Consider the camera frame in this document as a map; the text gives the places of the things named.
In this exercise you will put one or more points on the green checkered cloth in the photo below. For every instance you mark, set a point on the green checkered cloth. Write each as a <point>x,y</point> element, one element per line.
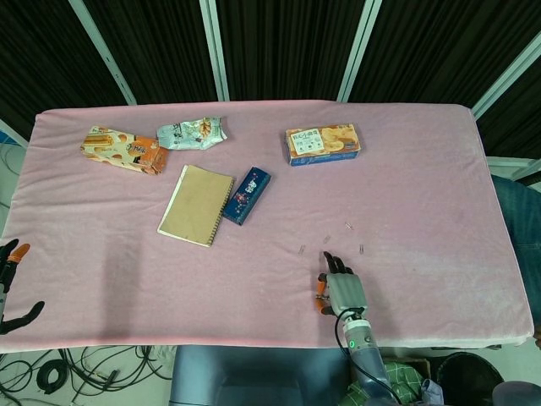
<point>401,380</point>

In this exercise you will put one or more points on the crushed orange biscuit box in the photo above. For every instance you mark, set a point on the crushed orange biscuit box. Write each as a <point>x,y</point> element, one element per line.
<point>122,150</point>

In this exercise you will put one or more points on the brown spiral notebook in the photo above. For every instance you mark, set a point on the brown spiral notebook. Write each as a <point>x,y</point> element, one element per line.
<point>196,205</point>

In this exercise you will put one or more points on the light grey double partition post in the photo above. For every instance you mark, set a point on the light grey double partition post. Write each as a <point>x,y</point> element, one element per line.
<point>217,51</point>

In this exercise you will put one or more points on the black round bin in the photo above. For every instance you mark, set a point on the black round bin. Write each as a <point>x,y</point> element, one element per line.
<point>469,376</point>

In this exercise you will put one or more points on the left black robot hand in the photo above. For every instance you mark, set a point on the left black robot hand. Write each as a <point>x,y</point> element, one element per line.
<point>6,270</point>

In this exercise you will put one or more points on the white-green snack bag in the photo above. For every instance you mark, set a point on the white-green snack bag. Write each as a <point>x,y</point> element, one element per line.
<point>190,133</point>

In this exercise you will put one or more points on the grey-blue robot torso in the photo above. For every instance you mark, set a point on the grey-blue robot torso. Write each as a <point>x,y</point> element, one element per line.
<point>253,376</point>

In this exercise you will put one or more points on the brown cardboard box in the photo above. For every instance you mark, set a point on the brown cardboard box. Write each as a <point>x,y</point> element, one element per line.
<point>416,363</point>

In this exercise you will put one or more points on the blue biscuit box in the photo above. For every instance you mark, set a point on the blue biscuit box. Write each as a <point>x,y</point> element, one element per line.
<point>323,144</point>

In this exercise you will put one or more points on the blue-grey crumpled cloth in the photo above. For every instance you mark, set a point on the blue-grey crumpled cloth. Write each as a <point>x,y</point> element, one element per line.
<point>431,391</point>

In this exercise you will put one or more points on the pink table cloth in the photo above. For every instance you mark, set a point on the pink table cloth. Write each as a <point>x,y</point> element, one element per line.
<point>270,296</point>

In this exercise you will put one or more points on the dark blue pencil box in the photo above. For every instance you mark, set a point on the dark blue pencil box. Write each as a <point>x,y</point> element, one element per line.
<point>247,196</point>

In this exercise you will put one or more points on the grey metal frame rail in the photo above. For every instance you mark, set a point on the grey metal frame rail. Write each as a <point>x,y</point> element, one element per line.
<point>511,165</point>

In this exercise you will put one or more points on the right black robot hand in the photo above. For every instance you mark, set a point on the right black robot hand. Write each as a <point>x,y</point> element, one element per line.
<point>344,292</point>

